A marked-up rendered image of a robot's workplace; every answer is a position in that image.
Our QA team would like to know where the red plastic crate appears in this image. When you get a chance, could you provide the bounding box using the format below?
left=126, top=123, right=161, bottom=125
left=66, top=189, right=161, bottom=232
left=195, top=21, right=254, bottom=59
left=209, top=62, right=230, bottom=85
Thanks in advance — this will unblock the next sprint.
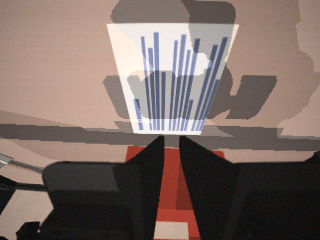
left=125, top=146, right=200, bottom=240

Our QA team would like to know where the white sheet of paper with blue bars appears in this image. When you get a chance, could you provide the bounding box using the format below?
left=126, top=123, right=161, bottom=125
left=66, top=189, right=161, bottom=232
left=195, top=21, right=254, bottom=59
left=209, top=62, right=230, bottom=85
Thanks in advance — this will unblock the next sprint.
left=107, top=23, right=239, bottom=135

